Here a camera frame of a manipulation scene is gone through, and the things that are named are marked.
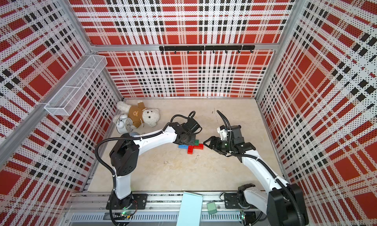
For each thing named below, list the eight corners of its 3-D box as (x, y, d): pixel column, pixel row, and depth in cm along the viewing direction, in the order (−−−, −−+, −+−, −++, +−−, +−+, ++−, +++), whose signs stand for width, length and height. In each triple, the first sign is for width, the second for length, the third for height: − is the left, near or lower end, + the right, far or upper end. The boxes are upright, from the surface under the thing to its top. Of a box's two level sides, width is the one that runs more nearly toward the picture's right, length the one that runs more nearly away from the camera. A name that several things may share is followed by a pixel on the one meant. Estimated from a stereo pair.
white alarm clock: (122, 137, 102) (113, 126, 91) (126, 125, 108) (119, 114, 97) (132, 137, 102) (124, 126, 91) (136, 125, 108) (129, 114, 97)
